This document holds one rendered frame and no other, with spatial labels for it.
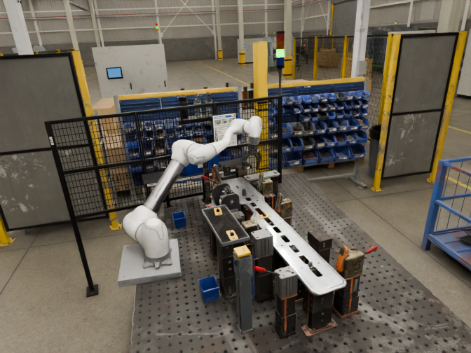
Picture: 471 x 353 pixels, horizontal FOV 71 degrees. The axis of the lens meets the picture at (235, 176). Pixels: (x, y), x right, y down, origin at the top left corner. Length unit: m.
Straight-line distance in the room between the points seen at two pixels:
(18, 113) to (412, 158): 4.80
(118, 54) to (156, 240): 6.82
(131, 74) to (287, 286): 7.48
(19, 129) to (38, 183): 0.60
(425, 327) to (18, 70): 3.81
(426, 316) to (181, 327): 1.24
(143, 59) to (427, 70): 6.01
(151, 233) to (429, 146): 4.15
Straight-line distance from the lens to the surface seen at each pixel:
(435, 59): 4.96
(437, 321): 2.05
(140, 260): 2.27
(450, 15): 9.13
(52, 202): 4.25
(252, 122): 2.55
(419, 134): 5.12
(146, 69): 8.51
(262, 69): 2.98
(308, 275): 1.64
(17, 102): 3.97
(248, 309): 1.70
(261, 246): 1.72
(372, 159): 5.35
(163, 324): 1.89
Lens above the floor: 2.03
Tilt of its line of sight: 23 degrees down
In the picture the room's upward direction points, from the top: 3 degrees counter-clockwise
